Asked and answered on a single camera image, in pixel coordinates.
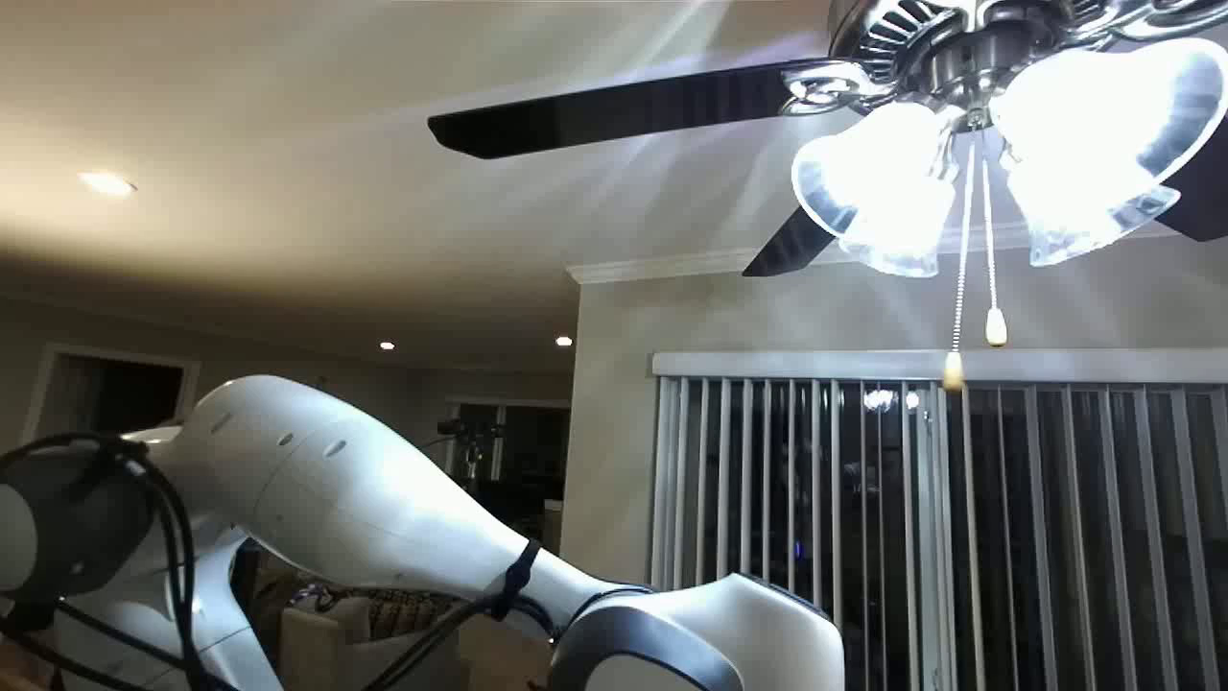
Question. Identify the frosted glass lamp shade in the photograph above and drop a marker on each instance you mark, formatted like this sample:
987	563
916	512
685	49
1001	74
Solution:
886	186
1077	154

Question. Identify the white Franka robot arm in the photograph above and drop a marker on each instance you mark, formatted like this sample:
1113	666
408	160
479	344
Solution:
332	485

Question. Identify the brown patterned pillow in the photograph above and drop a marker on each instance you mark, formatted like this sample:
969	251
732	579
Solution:
370	608

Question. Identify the grey vertical window blinds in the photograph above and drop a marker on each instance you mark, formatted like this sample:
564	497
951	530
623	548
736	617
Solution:
768	512

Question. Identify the dark ceiling fan blade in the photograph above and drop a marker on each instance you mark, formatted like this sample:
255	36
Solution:
787	247
1201	195
617	110

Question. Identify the white door frame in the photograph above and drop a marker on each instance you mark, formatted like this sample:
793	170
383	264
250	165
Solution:
117	356

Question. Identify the dark background window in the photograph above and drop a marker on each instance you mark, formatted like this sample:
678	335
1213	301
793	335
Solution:
522	445

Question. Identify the small recessed ceiling light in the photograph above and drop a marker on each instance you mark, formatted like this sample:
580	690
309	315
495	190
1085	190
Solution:
564	339
385	344

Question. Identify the chrome ceiling fan motor housing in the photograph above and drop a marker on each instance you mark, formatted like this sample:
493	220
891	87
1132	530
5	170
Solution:
974	53

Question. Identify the beige sofa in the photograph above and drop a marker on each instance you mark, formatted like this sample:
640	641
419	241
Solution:
319	645

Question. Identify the large recessed ceiling light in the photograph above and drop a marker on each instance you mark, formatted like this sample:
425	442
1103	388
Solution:
104	182

